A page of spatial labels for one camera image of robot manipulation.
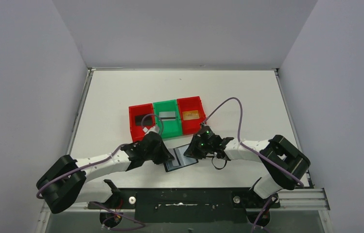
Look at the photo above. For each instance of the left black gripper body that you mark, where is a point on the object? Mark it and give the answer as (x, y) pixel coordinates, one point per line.
(161, 151)

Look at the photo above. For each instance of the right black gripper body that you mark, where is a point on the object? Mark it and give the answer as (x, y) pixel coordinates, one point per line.
(193, 146)

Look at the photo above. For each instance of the red bin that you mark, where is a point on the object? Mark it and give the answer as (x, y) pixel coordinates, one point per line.
(136, 114)
(188, 104)

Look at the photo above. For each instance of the black leather card holder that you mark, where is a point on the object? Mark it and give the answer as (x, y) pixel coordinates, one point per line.
(179, 160)

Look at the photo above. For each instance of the green bin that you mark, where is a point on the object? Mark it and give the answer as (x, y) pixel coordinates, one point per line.
(171, 128)

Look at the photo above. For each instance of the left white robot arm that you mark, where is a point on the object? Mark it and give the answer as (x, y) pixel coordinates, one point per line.
(62, 184)

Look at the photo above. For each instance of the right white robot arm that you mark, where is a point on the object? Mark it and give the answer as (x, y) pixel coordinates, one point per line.
(285, 163)

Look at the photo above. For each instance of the black card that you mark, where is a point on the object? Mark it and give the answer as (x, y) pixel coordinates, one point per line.
(143, 120)

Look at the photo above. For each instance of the gold card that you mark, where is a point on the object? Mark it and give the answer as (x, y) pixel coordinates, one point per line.
(191, 115)

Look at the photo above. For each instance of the silver card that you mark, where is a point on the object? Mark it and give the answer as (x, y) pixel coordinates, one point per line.
(168, 115)

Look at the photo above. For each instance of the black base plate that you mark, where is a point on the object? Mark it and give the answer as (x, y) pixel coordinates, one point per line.
(191, 205)

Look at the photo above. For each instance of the aluminium frame rail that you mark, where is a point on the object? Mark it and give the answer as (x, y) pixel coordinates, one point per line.
(300, 211)

